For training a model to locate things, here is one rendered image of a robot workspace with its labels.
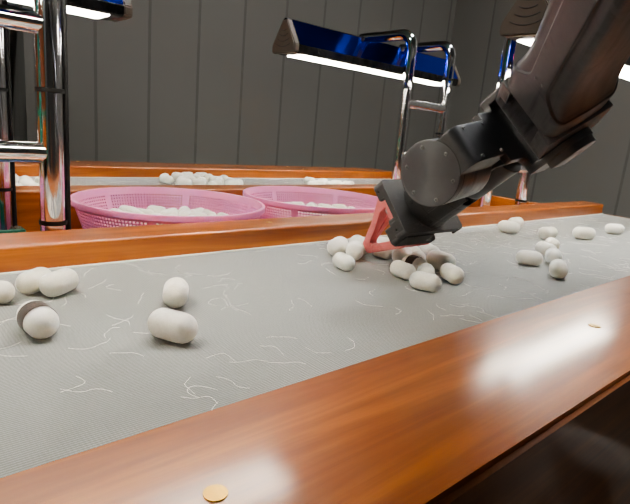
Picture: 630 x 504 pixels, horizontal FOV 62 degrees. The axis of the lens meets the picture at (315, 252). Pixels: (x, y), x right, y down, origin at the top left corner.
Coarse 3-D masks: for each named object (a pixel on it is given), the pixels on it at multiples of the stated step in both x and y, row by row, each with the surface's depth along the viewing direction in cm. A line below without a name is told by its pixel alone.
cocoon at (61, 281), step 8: (56, 272) 41; (64, 272) 42; (72, 272) 42; (40, 280) 40; (48, 280) 40; (56, 280) 40; (64, 280) 41; (72, 280) 42; (40, 288) 40; (48, 288) 40; (56, 288) 40; (64, 288) 41; (72, 288) 42; (48, 296) 41
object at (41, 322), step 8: (24, 304) 34; (32, 312) 33; (40, 312) 33; (48, 312) 33; (24, 320) 33; (32, 320) 33; (40, 320) 33; (48, 320) 33; (56, 320) 34; (24, 328) 33; (32, 328) 33; (40, 328) 33; (48, 328) 33; (56, 328) 34; (32, 336) 33; (40, 336) 33; (48, 336) 33
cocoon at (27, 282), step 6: (30, 270) 41; (36, 270) 42; (42, 270) 42; (48, 270) 43; (18, 276) 41; (24, 276) 40; (30, 276) 41; (36, 276) 41; (18, 282) 40; (24, 282) 40; (30, 282) 40; (36, 282) 41; (18, 288) 40; (24, 288) 40; (30, 288) 41; (36, 288) 41
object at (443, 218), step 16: (384, 192) 54; (400, 192) 55; (400, 208) 54; (416, 208) 54; (432, 208) 53; (448, 208) 52; (464, 208) 53; (400, 224) 53; (416, 224) 54; (432, 224) 55; (448, 224) 57
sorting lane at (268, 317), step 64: (192, 256) 57; (256, 256) 59; (320, 256) 62; (512, 256) 72; (576, 256) 76; (0, 320) 36; (64, 320) 37; (128, 320) 38; (256, 320) 40; (320, 320) 41; (384, 320) 43; (448, 320) 44; (0, 384) 28; (64, 384) 28; (128, 384) 29; (192, 384) 30; (256, 384) 30; (0, 448) 23; (64, 448) 23
